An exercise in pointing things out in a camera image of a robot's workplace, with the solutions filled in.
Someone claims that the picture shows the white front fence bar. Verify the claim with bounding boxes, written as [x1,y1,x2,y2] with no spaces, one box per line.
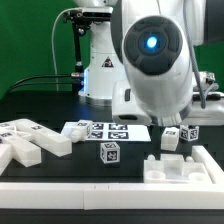
[0,182,224,210]

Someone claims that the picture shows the white chair seat part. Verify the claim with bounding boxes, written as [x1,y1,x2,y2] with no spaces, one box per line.
[143,154,212,184]

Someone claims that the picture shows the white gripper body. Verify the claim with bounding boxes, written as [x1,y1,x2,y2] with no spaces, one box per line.
[111,79,224,127]

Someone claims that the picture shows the white paper marker sheet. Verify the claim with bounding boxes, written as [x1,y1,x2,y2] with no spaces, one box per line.
[61,121,151,142]

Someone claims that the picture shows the white chair part far left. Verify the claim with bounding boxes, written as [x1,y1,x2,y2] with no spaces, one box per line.
[0,123,42,175]

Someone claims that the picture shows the white camera cable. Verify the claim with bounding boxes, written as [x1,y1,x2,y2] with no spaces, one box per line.
[50,8,74,92]

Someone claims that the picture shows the black cables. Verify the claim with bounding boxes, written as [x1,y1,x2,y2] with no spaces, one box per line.
[7,73,84,94]

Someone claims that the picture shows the white marker cube front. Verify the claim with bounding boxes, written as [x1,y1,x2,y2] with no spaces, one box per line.
[100,142,120,164]

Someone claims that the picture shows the white marker cube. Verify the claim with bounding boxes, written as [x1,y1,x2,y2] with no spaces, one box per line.
[100,142,120,164]
[180,125,199,142]

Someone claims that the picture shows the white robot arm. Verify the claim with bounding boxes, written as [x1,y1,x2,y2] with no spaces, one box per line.
[74,0,224,127]

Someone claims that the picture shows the white marker cube right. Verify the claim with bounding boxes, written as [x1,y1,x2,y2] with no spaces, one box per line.
[180,125,199,142]

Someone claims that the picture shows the black camera on stand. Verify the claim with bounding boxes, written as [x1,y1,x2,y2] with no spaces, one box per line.
[62,6,112,78]

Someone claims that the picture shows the grey robot hose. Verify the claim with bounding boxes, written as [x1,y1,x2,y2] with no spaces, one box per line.
[182,0,220,110]

